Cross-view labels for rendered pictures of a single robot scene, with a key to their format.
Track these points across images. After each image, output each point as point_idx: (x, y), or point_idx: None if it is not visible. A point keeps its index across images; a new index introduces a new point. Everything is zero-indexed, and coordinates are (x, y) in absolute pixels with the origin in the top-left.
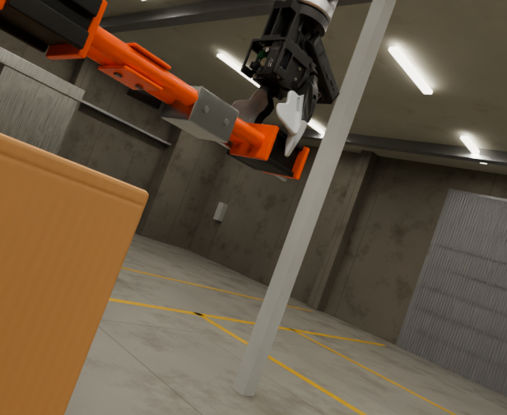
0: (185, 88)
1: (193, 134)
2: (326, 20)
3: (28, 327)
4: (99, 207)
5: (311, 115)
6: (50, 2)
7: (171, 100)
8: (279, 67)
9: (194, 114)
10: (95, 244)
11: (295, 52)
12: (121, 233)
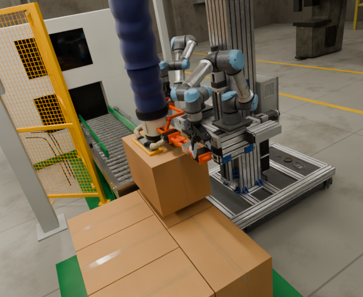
0: (180, 145)
1: None
2: (190, 122)
3: (151, 178)
4: (149, 168)
5: (192, 148)
6: (165, 138)
7: None
8: (188, 137)
9: (182, 149)
10: (151, 172)
11: (188, 132)
12: (151, 171)
